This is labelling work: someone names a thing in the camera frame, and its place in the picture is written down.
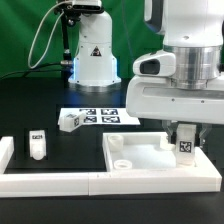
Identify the white fiducial marker sheet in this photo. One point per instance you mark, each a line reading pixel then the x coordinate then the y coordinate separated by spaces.
pixel 102 116

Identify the white square tabletop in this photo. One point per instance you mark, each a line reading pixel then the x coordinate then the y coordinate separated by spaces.
pixel 141 151

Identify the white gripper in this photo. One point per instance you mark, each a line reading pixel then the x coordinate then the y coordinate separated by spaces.
pixel 183 85

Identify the black camera on stand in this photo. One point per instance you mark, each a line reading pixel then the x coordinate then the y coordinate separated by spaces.
pixel 79 7

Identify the white U-shaped fence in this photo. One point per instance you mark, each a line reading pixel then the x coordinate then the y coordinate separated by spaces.
pixel 203 178

